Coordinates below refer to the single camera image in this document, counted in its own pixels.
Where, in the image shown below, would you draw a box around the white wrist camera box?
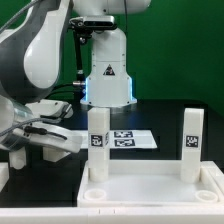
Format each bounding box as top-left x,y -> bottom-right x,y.
27,99 -> 73,118

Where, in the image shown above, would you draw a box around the white front rail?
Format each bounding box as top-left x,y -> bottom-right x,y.
0,207 -> 224,224

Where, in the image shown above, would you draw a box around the black camera on mount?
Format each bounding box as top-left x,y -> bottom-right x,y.
69,15 -> 117,33

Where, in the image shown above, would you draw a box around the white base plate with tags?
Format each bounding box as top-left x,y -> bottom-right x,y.
78,130 -> 157,149

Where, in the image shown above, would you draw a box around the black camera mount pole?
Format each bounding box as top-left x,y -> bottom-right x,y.
73,32 -> 85,86

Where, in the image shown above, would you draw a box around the white left corner block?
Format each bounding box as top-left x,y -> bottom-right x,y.
0,162 -> 9,192

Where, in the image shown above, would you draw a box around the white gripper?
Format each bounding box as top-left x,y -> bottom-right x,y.
23,121 -> 84,154

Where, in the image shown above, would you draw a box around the black cables behind base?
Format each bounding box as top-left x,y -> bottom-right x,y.
44,83 -> 83,100

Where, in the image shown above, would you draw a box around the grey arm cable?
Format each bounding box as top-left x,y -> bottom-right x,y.
0,0 -> 69,141

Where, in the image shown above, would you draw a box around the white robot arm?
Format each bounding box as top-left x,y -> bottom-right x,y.
0,0 -> 151,153

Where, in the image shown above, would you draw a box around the white desk top panel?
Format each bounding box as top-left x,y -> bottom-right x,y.
77,160 -> 224,207

